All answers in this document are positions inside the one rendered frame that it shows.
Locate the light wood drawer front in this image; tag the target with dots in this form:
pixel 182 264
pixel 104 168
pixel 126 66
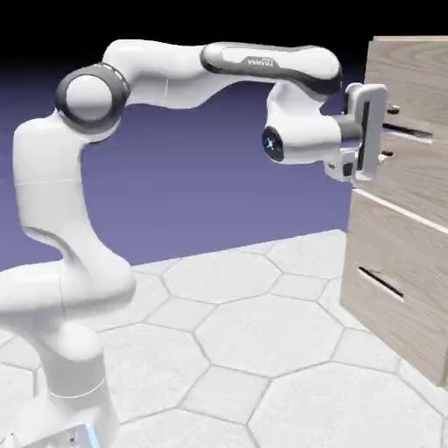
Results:
pixel 416 175
pixel 420 315

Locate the light wood cabinet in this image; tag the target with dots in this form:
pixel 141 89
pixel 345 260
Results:
pixel 413 227

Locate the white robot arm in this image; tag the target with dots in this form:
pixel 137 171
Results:
pixel 175 84

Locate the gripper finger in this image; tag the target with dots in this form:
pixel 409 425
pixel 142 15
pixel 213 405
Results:
pixel 386 154
pixel 393 109

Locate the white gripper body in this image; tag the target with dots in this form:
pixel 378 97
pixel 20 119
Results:
pixel 375 122

